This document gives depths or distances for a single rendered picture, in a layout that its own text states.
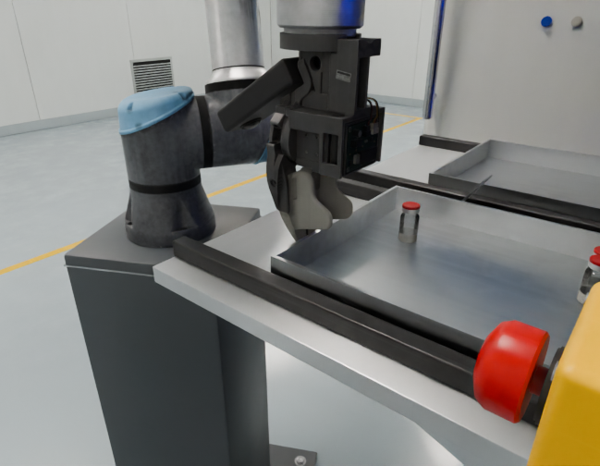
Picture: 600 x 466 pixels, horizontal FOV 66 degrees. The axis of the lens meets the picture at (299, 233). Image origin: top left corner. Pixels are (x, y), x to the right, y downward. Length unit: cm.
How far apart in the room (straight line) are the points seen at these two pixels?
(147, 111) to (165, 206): 15
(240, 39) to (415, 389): 58
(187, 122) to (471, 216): 43
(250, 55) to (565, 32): 76
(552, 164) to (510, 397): 75
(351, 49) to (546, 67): 92
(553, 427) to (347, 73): 30
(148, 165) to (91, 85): 521
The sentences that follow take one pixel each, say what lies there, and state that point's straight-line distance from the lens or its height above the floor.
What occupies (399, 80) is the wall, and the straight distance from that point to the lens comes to 656.
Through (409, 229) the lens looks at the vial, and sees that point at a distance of 56.
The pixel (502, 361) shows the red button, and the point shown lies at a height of 101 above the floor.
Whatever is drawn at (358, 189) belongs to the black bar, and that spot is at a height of 90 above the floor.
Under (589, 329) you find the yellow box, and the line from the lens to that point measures 19.
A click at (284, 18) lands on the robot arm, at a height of 113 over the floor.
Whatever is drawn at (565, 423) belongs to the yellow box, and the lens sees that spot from 18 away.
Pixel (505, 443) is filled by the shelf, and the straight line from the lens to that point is 36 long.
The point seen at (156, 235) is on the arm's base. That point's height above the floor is 81.
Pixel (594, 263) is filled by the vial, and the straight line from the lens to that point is 50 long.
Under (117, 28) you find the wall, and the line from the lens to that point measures 611.
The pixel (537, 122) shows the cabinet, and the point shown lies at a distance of 130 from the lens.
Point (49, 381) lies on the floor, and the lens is 186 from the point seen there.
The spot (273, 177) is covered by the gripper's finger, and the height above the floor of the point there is 99.
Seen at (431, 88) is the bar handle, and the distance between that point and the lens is 126.
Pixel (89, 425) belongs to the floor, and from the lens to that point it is 165.
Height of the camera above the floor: 113
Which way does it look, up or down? 26 degrees down
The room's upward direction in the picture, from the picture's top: straight up
